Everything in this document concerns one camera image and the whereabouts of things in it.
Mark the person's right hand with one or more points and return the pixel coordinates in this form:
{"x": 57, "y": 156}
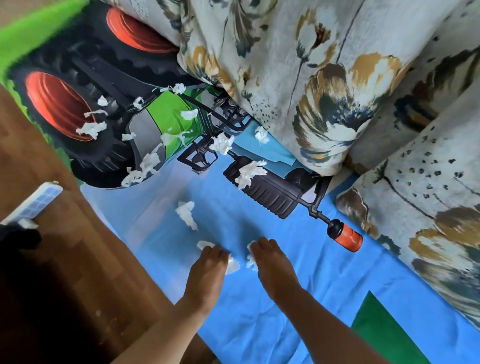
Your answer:
{"x": 273, "y": 270}

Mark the person's left hand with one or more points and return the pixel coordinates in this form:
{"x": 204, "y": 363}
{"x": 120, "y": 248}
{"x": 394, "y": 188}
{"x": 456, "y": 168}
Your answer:
{"x": 205, "y": 277}

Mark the person's left fingers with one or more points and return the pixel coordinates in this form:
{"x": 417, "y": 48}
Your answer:
{"x": 214, "y": 255}

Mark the person's right fingers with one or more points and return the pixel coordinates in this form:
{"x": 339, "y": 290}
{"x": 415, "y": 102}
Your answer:
{"x": 262, "y": 247}

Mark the white tissue piece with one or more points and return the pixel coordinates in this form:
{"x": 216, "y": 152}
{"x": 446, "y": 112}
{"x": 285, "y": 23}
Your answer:
{"x": 250, "y": 260}
{"x": 232, "y": 265}

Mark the person's right forearm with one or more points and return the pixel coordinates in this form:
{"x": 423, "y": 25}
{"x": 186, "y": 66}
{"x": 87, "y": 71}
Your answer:
{"x": 322, "y": 330}

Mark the person's left forearm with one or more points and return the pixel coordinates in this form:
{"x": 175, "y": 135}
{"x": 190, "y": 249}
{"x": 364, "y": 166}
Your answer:
{"x": 168, "y": 333}

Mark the blue tractor print bed sheet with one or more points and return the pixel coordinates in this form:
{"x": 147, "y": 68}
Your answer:
{"x": 240, "y": 322}

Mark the scattered white tissue scraps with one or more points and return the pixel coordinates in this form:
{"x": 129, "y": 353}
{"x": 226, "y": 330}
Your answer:
{"x": 250, "y": 173}

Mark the white and blue flat box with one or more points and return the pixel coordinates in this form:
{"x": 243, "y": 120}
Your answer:
{"x": 35, "y": 202}

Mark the floral patterned duvet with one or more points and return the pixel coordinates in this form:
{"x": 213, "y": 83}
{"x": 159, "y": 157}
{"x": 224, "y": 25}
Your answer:
{"x": 337, "y": 75}

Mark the black cloth item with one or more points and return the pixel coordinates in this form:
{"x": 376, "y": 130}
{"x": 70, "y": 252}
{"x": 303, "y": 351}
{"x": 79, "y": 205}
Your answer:
{"x": 18, "y": 237}

